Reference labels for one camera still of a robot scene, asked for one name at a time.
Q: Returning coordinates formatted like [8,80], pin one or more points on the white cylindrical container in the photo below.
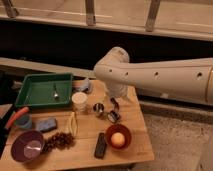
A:
[79,100]

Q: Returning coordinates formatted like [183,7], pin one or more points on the purple bowl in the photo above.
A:
[27,146]

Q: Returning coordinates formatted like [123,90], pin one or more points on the blue sponge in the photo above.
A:
[46,125]

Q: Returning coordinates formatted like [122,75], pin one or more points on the grey blue cloth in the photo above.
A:
[85,86]

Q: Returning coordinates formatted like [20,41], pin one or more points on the silver spoon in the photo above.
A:
[56,96]

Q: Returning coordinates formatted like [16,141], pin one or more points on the dark grape bunch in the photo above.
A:
[59,140]

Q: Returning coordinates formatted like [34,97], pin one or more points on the yellow banana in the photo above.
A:
[72,124]

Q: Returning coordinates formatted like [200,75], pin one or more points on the orange ball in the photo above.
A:
[118,140]

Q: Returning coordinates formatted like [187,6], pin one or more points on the red bowl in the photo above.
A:
[118,128]

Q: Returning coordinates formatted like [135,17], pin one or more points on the green plastic tray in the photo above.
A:
[37,90]

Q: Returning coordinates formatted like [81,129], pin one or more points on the blue cup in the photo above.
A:
[24,122]

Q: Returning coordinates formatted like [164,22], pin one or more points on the black remote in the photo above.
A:
[100,146]

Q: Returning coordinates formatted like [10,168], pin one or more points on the silver metal cup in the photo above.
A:
[113,116]
[115,103]
[98,108]

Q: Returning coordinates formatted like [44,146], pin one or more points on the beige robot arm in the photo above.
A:
[190,80]

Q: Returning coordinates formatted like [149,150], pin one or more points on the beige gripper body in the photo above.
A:
[116,90]

